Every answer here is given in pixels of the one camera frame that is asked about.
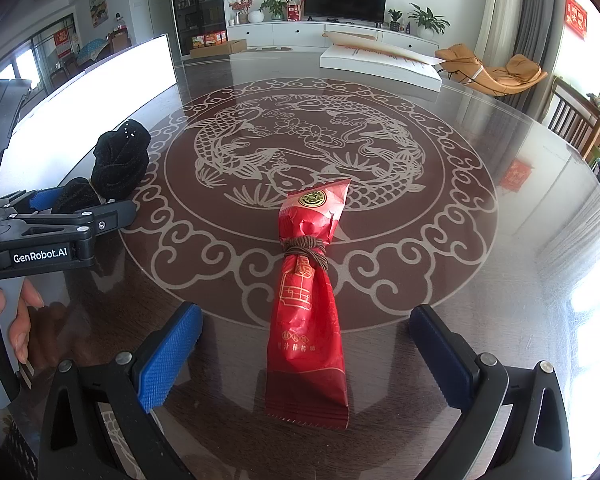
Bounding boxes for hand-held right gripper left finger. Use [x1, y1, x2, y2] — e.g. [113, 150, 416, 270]
[37, 302, 204, 480]

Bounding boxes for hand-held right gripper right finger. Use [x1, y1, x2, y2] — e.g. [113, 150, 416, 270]
[408, 304, 588, 480]

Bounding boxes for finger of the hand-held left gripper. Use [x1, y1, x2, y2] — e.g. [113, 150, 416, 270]
[0, 186, 81, 217]
[0, 199, 138, 261]

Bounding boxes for black cloth bundle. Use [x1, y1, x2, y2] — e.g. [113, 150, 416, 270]
[50, 119, 152, 217]

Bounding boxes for red packet bundle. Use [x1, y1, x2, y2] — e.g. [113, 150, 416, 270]
[265, 178, 352, 432]

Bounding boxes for red window poster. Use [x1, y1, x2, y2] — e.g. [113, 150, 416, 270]
[53, 28, 74, 59]

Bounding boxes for framed landscape painting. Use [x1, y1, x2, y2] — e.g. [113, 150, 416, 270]
[88, 0, 108, 29]

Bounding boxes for cardboard box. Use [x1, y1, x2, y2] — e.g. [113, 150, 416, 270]
[189, 38, 249, 60]

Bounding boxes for black glass display cabinet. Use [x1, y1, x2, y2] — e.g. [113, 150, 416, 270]
[168, 0, 230, 57]

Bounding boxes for red flower vase arrangement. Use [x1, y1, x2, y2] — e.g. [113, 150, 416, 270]
[228, 0, 257, 25]

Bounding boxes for wooden chair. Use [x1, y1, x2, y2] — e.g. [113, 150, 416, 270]
[546, 76, 600, 162]

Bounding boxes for leafy potted plant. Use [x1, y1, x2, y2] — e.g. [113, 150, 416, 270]
[259, 0, 292, 22]

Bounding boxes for white television cabinet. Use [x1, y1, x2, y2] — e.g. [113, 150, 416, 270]
[228, 21, 442, 54]

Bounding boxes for orange lounge chair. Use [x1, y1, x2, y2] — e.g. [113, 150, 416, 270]
[434, 43, 549, 97]

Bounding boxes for white flat box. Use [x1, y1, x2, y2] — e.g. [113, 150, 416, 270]
[319, 31, 443, 93]

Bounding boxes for black television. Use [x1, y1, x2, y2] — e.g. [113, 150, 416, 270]
[303, 0, 388, 25]

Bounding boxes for large potted plant white pot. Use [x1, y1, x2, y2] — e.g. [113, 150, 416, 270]
[408, 3, 451, 39]

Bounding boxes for grey and white curtain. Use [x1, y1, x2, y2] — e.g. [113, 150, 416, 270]
[472, 0, 567, 122]

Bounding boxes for red wall decoration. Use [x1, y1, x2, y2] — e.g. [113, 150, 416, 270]
[564, 0, 589, 40]

